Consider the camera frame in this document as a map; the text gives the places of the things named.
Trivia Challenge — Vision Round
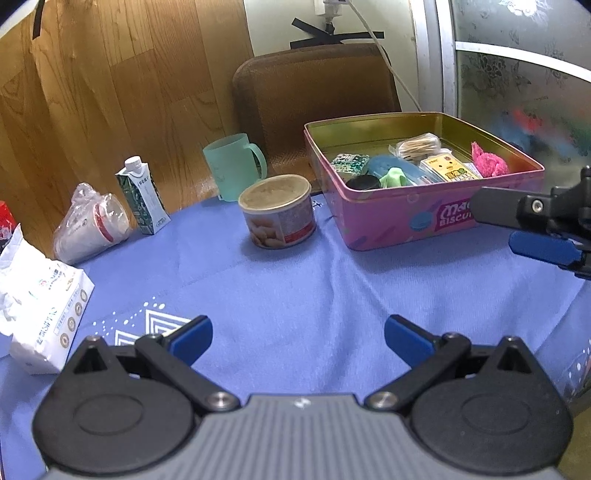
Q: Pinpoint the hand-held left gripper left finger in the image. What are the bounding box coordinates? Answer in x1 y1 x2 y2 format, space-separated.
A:
69 315 241 413

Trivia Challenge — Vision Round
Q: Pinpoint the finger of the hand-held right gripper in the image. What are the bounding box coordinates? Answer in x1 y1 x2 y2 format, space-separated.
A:
509 231 591 278
470 166 591 236

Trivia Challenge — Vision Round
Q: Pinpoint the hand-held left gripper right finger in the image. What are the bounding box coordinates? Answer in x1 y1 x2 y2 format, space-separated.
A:
384 315 539 413

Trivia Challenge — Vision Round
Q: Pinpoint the bag of cotton swabs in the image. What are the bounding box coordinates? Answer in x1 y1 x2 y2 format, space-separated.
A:
389 133 441 163

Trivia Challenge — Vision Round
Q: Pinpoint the green plastic bag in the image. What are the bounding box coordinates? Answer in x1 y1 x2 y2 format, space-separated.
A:
379 167 416 188

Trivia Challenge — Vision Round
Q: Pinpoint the pink biscuit tin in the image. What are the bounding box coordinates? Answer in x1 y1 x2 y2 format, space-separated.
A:
303 112 546 252

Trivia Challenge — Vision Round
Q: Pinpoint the blue white wipes packet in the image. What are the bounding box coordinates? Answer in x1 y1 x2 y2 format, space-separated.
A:
367 155 437 188

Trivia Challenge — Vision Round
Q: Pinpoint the pink scrunchie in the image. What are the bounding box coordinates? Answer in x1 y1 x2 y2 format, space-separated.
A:
470 141 509 177

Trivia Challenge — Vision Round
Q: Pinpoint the yellow packet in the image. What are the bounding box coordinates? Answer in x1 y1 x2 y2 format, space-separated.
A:
420 150 483 183

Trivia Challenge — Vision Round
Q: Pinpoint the blue printed cloth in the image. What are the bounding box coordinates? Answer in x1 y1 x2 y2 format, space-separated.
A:
0 187 591 480

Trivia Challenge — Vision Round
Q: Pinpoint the black round lid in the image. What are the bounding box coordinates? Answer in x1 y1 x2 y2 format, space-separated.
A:
345 175 382 191

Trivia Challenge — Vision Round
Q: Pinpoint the frosted glass door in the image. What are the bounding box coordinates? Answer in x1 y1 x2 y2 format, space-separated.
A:
411 0 591 195

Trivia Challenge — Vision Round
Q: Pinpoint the round snack can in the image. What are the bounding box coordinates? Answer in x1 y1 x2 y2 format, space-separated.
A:
238 175 318 250

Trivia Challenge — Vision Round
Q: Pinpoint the green white drink carton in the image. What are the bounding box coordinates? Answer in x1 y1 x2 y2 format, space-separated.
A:
115 156 171 235

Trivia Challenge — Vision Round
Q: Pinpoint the bagged stack of paper cups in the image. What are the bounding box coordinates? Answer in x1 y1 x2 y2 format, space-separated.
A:
52 183 132 265

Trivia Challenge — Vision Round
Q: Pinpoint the green patterned packet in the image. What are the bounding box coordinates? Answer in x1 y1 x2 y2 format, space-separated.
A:
331 152 370 175

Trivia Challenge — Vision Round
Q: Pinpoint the white tissue pack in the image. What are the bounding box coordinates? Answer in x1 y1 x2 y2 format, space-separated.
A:
0 224 95 374

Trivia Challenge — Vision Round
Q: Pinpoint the green plastic cup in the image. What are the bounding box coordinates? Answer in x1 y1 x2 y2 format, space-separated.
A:
203 133 269 202

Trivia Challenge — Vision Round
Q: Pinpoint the red snack box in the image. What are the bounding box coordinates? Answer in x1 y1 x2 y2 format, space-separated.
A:
0 200 19 252

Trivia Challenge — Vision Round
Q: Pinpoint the black tape strip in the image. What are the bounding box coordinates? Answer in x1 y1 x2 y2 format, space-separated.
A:
31 0 48 40
292 18 334 34
290 30 385 49

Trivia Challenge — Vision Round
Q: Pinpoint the brown cushion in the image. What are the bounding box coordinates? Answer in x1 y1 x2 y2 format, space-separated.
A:
232 42 402 185

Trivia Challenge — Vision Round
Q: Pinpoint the white cable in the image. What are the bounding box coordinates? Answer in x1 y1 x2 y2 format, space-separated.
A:
348 0 423 113

